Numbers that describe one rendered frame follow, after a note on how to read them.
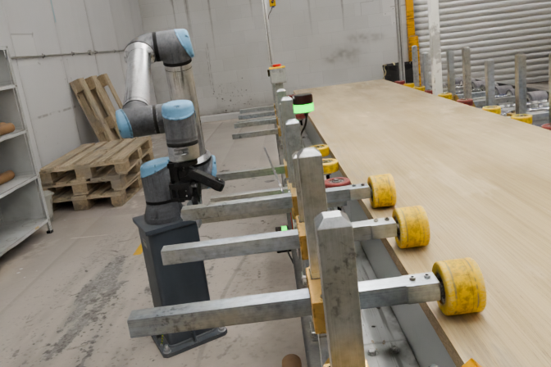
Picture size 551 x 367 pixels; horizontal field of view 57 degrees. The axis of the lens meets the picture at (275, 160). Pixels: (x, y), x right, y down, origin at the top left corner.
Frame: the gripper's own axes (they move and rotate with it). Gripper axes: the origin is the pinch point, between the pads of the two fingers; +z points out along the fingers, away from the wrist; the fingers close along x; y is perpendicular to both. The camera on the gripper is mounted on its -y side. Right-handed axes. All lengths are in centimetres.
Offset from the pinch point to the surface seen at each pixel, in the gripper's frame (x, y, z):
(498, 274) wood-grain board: 65, -61, -9
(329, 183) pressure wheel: 2.0, -39.1, -9.0
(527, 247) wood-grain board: 57, -70, -9
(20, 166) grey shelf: -260, 186, 29
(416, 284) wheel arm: 76, -43, -15
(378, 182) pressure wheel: 27, -48, -16
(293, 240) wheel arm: 51, -26, -13
